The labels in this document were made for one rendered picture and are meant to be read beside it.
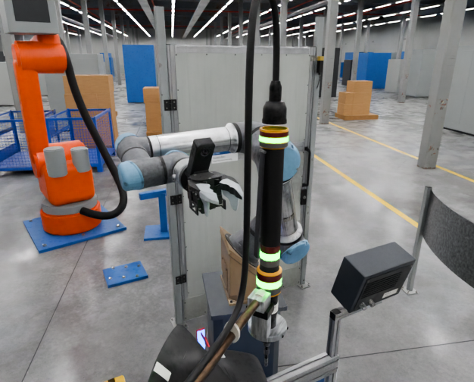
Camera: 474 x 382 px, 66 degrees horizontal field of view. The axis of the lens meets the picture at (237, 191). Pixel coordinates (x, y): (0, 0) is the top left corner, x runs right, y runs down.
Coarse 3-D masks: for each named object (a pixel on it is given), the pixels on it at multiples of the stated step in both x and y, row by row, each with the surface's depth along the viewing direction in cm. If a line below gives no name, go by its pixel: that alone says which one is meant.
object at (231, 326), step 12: (252, 0) 43; (252, 12) 43; (276, 12) 48; (252, 24) 43; (276, 24) 49; (252, 36) 43; (276, 36) 50; (252, 48) 44; (276, 48) 50; (252, 60) 44; (276, 60) 51; (252, 72) 44; (276, 72) 52; (252, 84) 45; (252, 96) 45; (240, 288) 53; (240, 300) 53; (228, 324) 51; (216, 348) 48; (204, 360) 46; (192, 372) 44
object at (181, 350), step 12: (168, 336) 67; (180, 336) 68; (192, 336) 71; (168, 348) 64; (180, 348) 66; (192, 348) 68; (156, 360) 61; (168, 360) 63; (180, 360) 64; (192, 360) 66; (156, 372) 60; (180, 372) 63; (216, 372) 68
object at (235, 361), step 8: (232, 352) 99; (240, 352) 100; (224, 360) 94; (232, 360) 95; (240, 360) 96; (248, 360) 98; (256, 360) 99; (224, 368) 92; (232, 368) 92; (240, 368) 93; (248, 368) 94; (256, 368) 95; (232, 376) 89; (240, 376) 90; (248, 376) 90; (256, 376) 91; (264, 376) 93
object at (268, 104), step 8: (272, 80) 53; (272, 88) 52; (280, 88) 52; (272, 96) 52; (280, 96) 53; (264, 104) 54; (272, 104) 52; (280, 104) 52; (264, 112) 53; (272, 112) 52; (280, 112) 52; (264, 120) 53; (272, 120) 53; (280, 120) 53; (272, 320) 65; (272, 328) 65
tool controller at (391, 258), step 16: (352, 256) 132; (368, 256) 133; (384, 256) 134; (400, 256) 135; (352, 272) 128; (368, 272) 126; (384, 272) 128; (400, 272) 133; (336, 288) 138; (352, 288) 130; (368, 288) 128; (384, 288) 134; (400, 288) 141; (352, 304) 131; (368, 304) 135
